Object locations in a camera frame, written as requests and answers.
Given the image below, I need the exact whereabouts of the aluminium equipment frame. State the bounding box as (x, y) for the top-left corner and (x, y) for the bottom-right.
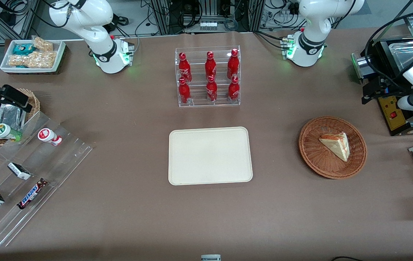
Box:
(150, 0), (265, 35)

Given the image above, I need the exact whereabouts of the clear acrylic stepped shelf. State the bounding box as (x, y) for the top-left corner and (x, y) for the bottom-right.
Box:
(0, 111), (96, 248)

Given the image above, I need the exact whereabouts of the red cola bottle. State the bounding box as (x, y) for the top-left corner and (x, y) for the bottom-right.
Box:
(227, 49), (240, 79)
(228, 76), (240, 102)
(205, 51), (217, 80)
(206, 75), (218, 102)
(178, 78), (191, 105)
(178, 52), (192, 83)

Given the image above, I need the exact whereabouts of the triangular sandwich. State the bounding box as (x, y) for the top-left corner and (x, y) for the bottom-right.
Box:
(318, 132), (350, 162)

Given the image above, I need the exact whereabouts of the beige rectangular tray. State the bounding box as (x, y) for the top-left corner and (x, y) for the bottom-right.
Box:
(168, 127), (253, 186)

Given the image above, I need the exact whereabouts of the round brown wicker basket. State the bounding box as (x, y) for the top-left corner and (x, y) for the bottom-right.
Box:
(298, 116), (368, 180)

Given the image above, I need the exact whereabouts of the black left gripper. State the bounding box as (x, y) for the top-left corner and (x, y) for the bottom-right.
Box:
(362, 74), (408, 105)

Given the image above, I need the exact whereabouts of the clear acrylic bottle rack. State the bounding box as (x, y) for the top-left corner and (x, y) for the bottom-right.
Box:
(175, 45), (241, 108)

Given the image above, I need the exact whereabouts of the teal snack packet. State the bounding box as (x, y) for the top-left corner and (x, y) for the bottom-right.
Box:
(12, 43), (36, 55)

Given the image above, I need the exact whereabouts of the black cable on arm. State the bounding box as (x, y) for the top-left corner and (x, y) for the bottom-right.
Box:
(364, 7), (413, 91)

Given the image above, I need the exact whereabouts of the white rectangular snack tray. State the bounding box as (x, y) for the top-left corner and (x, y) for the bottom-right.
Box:
(0, 39), (66, 75)

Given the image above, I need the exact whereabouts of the snickers bar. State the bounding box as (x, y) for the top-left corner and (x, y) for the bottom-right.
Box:
(17, 178), (48, 210)

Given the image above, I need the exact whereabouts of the red capped yogurt bottle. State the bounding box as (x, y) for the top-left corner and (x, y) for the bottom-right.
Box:
(38, 128), (62, 146)

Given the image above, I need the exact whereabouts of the black food warmer appliance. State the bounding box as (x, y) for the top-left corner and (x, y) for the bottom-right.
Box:
(351, 38), (413, 137)

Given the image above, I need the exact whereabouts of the clear pack of rice crackers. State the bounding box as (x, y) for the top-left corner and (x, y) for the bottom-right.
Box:
(32, 36), (54, 52)
(29, 51), (57, 69)
(8, 54), (32, 68)

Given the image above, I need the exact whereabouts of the steel food pan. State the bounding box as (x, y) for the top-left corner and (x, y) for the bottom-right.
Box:
(388, 41), (413, 71)

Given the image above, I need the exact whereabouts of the silver foil package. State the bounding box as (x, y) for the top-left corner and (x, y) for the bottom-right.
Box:
(0, 104), (26, 140)

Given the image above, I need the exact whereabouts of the green capped yogurt bottle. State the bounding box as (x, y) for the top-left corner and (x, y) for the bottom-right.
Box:
(0, 123), (23, 142)

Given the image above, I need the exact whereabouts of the small brown wicker basket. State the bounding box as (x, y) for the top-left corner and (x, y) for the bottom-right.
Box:
(0, 88), (41, 146)

